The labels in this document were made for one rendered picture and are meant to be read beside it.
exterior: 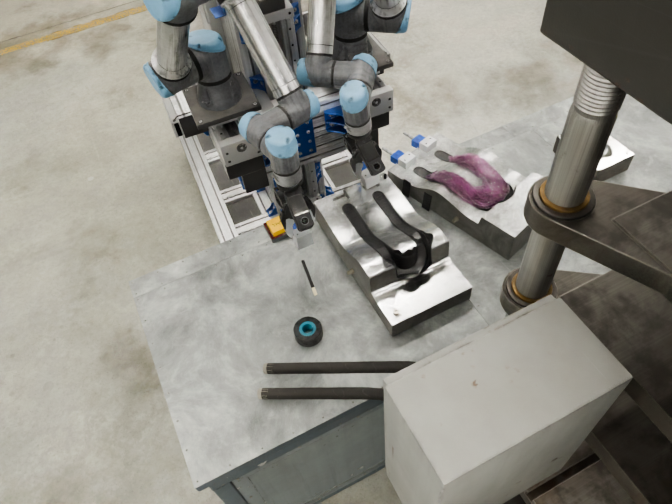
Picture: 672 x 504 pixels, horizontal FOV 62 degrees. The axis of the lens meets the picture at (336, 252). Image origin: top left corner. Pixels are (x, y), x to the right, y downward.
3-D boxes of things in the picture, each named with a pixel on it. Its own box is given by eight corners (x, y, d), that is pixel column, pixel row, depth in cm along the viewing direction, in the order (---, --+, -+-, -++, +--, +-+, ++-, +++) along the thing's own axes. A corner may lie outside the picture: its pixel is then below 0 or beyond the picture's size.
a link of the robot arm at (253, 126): (272, 121, 154) (296, 140, 149) (239, 141, 150) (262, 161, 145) (267, 98, 148) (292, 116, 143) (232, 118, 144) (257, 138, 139)
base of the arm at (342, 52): (324, 50, 203) (322, 25, 196) (362, 38, 206) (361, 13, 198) (341, 72, 194) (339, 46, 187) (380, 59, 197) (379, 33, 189)
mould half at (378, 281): (316, 220, 185) (311, 191, 175) (384, 191, 191) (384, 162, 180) (392, 336, 156) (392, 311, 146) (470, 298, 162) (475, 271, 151)
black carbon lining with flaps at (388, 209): (339, 211, 178) (337, 190, 170) (383, 192, 181) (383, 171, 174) (394, 290, 158) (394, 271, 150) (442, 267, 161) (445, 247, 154)
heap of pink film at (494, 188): (420, 180, 185) (421, 162, 178) (454, 152, 191) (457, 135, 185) (484, 220, 172) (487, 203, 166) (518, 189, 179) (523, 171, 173)
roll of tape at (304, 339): (324, 345, 156) (323, 338, 154) (296, 349, 156) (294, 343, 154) (321, 320, 161) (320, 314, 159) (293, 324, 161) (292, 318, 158)
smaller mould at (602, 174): (552, 151, 196) (556, 135, 191) (586, 136, 200) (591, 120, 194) (592, 186, 185) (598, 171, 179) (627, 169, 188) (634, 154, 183)
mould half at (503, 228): (387, 181, 194) (387, 158, 185) (436, 143, 203) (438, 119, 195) (508, 260, 169) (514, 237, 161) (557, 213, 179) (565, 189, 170)
